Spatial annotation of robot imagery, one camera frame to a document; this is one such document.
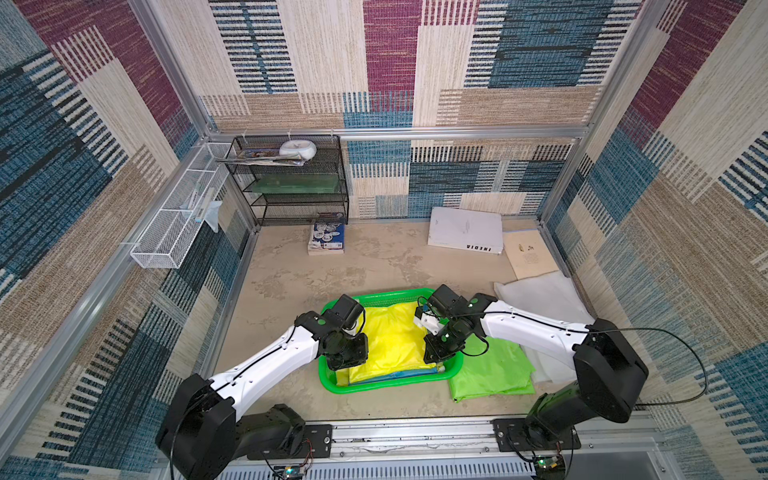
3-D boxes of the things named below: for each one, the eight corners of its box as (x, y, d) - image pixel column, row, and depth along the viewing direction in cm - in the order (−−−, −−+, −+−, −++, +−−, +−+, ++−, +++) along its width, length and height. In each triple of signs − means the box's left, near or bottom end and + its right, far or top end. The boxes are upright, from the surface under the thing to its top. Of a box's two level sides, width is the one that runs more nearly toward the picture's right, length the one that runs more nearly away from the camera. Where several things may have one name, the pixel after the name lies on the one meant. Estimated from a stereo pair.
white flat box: (426, 246, 114) (427, 239, 111) (430, 213, 125) (431, 206, 122) (502, 254, 111) (505, 248, 108) (499, 220, 122) (501, 213, 119)
